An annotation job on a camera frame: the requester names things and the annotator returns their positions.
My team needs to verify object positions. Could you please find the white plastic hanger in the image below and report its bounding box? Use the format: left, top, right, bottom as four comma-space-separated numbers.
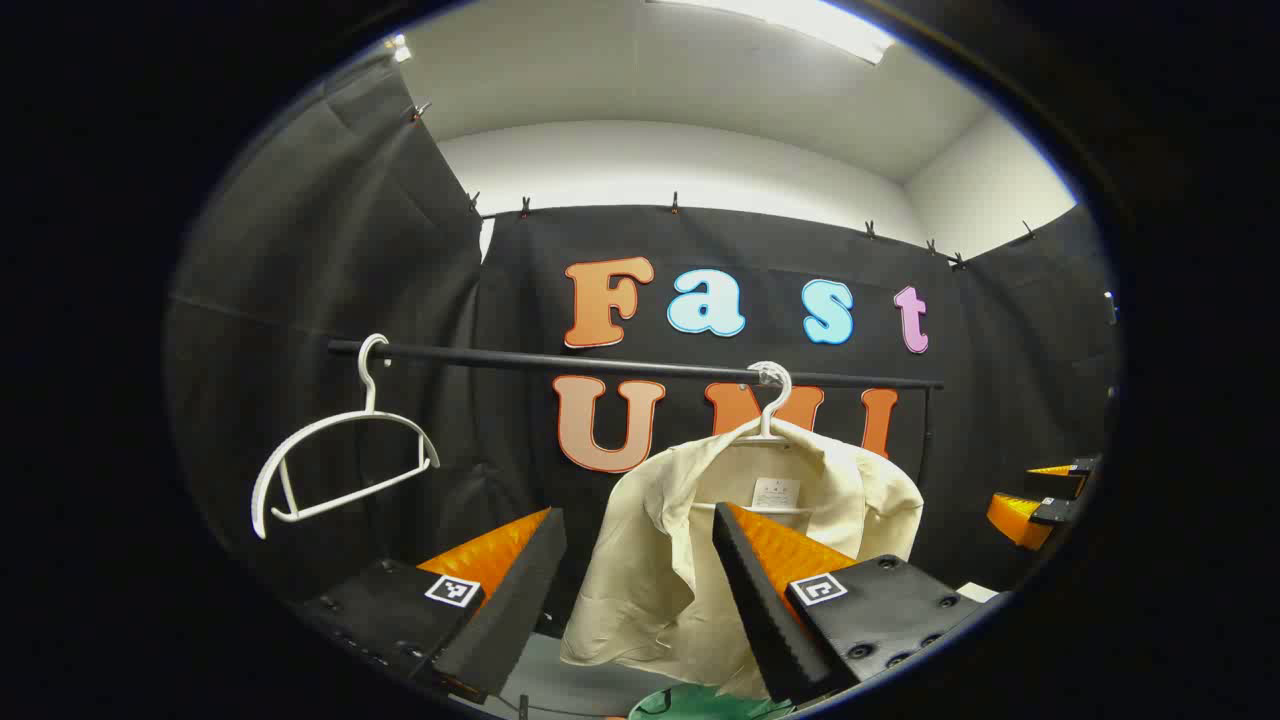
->
250, 333, 441, 541
715, 360, 816, 517

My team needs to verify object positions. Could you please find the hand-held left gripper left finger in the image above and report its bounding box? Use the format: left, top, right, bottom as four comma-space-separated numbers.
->
295, 506, 568, 706

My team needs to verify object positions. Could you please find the row of small black clamps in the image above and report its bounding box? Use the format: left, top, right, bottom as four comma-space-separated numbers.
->
410, 100, 1041, 271

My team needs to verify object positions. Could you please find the cream shirt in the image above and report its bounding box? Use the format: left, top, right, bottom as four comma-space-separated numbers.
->
560, 418, 926, 701

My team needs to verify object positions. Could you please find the green laundry hamper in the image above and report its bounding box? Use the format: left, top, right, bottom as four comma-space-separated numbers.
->
628, 683, 796, 720

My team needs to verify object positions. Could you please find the black backdrop cloth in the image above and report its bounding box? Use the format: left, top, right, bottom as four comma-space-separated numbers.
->
163, 55, 1121, 641

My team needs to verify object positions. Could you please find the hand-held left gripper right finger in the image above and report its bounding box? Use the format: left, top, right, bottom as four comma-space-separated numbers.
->
711, 502, 991, 706

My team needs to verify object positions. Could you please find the black clothes rail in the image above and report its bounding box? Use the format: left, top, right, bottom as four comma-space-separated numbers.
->
327, 338, 946, 491

